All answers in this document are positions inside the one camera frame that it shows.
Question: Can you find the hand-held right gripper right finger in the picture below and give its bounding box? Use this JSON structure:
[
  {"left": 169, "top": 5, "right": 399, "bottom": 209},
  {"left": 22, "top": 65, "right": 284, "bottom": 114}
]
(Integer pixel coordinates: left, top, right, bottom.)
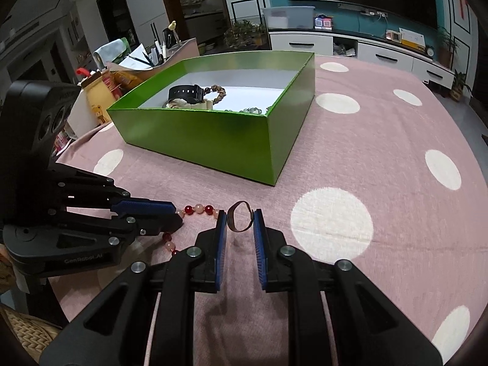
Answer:
[{"left": 253, "top": 209, "right": 443, "bottom": 366}]

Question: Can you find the holder with papers and pens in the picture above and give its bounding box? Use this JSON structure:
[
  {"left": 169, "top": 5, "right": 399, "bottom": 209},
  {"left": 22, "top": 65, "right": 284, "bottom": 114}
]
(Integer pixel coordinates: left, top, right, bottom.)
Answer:
[{"left": 145, "top": 23, "right": 199, "bottom": 65}]

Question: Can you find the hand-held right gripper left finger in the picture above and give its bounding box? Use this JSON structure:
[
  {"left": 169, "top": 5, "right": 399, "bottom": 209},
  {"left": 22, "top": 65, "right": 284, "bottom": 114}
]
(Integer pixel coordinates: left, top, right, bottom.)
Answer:
[{"left": 38, "top": 209, "right": 228, "bottom": 366}]

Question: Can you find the wicker chair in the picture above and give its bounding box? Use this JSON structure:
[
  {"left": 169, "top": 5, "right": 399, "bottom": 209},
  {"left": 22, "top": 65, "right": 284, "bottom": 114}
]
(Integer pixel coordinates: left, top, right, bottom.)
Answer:
[{"left": 0, "top": 305, "right": 59, "bottom": 364}]

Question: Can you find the white television cabinet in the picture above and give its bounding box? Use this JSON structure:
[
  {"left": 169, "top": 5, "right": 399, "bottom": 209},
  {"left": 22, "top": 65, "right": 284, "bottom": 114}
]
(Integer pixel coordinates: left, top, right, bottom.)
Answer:
[{"left": 269, "top": 30, "right": 456, "bottom": 92}]

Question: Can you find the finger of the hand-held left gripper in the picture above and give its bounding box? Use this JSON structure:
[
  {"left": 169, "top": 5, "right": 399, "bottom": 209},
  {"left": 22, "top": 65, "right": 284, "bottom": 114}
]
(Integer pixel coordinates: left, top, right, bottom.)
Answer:
[
  {"left": 57, "top": 213, "right": 184, "bottom": 246},
  {"left": 49, "top": 163, "right": 178, "bottom": 218}
]

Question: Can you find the pink polka-dot tablecloth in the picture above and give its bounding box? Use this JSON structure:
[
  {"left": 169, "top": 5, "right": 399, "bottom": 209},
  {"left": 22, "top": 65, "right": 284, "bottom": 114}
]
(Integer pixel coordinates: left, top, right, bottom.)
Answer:
[{"left": 48, "top": 55, "right": 488, "bottom": 366}]

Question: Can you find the cream wrist watch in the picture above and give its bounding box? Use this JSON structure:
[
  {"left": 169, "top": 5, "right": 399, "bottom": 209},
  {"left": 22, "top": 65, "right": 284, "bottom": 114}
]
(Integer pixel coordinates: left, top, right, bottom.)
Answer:
[{"left": 166, "top": 98, "right": 213, "bottom": 111}]

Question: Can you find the tall potted plant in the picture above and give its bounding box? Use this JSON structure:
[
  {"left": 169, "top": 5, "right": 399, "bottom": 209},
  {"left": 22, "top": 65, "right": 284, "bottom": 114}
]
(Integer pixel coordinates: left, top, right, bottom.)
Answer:
[{"left": 436, "top": 27, "right": 458, "bottom": 69}]

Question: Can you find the bushy green potted plant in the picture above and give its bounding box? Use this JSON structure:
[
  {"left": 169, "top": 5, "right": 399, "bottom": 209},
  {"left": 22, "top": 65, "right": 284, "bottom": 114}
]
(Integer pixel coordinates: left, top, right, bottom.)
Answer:
[{"left": 223, "top": 21, "right": 267, "bottom": 50}]

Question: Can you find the green cardboard box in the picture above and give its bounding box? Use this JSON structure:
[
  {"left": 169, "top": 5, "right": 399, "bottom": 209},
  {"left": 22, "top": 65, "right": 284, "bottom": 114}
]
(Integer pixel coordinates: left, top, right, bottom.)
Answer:
[{"left": 107, "top": 50, "right": 316, "bottom": 187}]

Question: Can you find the metal finger ring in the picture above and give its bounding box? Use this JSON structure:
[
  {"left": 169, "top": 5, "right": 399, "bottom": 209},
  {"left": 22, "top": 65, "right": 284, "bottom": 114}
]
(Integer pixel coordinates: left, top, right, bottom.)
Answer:
[{"left": 226, "top": 200, "right": 254, "bottom": 233}]

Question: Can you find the yellow carton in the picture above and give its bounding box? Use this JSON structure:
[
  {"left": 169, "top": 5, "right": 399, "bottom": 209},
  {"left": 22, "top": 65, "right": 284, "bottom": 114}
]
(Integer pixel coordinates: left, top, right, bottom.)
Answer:
[{"left": 81, "top": 69, "right": 115, "bottom": 126}]

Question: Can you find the orange snack packet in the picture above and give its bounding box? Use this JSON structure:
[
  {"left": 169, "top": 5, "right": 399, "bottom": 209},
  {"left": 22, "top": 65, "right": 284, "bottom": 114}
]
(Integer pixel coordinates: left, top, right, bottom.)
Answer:
[{"left": 110, "top": 69, "right": 142, "bottom": 92}]

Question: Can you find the red and pink bead bracelet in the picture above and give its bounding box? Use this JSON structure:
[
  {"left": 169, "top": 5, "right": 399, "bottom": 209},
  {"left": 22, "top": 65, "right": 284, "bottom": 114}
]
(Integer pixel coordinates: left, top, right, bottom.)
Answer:
[{"left": 162, "top": 204, "right": 222, "bottom": 256}]

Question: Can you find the clear plastic storage bin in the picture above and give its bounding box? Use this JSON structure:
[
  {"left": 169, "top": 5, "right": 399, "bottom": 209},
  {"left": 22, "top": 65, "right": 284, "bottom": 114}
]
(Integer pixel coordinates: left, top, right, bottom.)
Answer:
[{"left": 262, "top": 6, "right": 316, "bottom": 31}]

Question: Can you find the white and yellow box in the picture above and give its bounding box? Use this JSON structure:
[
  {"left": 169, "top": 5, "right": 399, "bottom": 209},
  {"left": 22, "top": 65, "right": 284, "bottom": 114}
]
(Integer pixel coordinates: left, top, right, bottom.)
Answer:
[{"left": 398, "top": 28, "right": 425, "bottom": 50}]

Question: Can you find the small potted plant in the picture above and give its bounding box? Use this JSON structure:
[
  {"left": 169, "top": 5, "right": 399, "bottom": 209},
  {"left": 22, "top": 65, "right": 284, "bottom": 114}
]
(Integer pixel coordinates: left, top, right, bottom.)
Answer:
[{"left": 450, "top": 70, "right": 473, "bottom": 102}]

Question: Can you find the black wrist watch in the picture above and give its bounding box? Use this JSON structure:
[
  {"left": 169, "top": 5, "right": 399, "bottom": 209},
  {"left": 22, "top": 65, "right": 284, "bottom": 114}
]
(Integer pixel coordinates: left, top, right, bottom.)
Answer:
[{"left": 168, "top": 84, "right": 206, "bottom": 103}]

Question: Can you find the brown wooden bead bracelet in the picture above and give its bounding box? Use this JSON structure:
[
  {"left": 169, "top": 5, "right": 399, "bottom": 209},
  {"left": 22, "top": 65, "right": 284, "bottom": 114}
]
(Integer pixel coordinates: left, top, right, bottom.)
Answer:
[{"left": 204, "top": 87, "right": 227, "bottom": 104}]

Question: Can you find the white and green plastic bag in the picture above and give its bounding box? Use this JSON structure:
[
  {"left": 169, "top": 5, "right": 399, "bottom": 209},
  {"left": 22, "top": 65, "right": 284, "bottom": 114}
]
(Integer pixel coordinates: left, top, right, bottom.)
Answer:
[{"left": 93, "top": 38, "right": 130, "bottom": 65}]

